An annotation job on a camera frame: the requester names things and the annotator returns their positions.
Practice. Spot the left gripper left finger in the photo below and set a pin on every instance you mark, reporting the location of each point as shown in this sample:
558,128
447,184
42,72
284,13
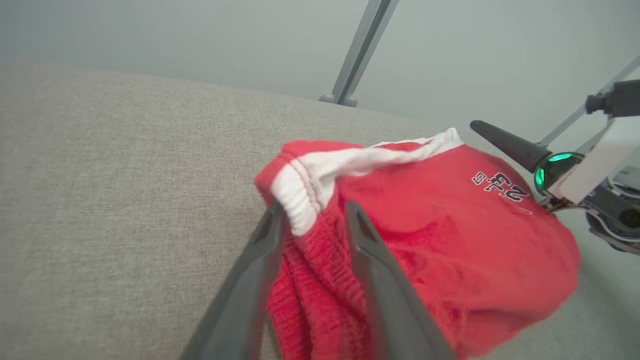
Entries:
240,300

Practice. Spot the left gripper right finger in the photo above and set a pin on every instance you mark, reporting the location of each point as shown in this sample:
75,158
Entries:
395,300

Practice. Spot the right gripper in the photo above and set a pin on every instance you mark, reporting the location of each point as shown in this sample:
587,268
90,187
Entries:
615,210

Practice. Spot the white right camera mount plate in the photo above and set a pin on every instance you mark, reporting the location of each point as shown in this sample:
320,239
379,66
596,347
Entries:
600,160

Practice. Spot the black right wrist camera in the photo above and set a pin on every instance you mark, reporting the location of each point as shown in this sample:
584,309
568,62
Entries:
620,99

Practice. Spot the grey cylindrical post bumper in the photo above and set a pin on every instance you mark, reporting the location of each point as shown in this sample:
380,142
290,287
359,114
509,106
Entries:
350,101
327,98

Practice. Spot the grey metal partition post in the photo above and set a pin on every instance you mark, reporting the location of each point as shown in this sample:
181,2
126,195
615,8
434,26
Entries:
362,50

